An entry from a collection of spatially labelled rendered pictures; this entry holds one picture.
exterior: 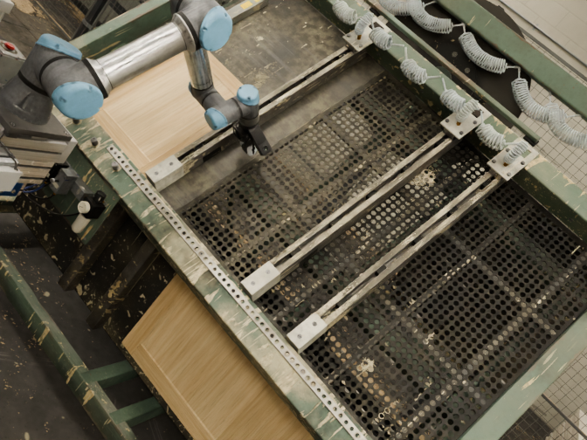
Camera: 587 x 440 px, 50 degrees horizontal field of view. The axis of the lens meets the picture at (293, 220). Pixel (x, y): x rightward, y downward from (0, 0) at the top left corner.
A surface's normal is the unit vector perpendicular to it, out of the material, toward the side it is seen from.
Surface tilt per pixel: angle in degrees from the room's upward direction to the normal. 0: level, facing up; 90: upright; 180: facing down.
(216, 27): 84
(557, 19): 90
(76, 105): 96
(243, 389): 90
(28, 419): 0
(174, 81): 51
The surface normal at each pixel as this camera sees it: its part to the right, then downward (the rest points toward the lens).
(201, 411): -0.44, -0.01
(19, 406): 0.62, -0.73
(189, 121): 0.05, -0.47
